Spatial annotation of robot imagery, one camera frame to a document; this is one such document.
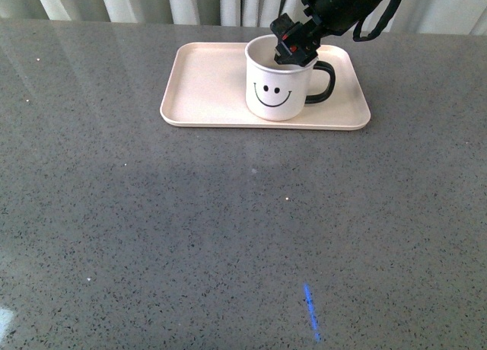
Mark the white smiley mug black handle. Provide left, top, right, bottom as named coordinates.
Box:
left=244, top=35, right=336, bottom=122

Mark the white pleated curtain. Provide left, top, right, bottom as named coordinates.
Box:
left=1, top=0, right=486, bottom=36

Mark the cream rectangular plastic tray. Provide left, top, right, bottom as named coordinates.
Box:
left=160, top=43, right=371, bottom=130

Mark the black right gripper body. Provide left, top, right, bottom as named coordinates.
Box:
left=270, top=13, right=326, bottom=67

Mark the black looped cable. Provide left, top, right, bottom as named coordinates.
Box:
left=352, top=0, right=410, bottom=43

